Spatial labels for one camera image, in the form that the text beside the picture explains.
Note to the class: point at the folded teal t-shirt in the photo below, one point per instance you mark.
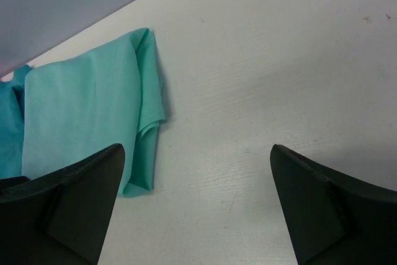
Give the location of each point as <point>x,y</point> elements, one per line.
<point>12,123</point>

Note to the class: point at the mint green t-shirt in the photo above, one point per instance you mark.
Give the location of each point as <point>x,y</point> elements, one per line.
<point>77,107</point>

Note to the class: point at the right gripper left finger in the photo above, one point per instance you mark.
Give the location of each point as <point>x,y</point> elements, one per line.
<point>61,217</point>

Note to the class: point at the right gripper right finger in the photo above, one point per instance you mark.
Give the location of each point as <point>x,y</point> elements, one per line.
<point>333,218</point>

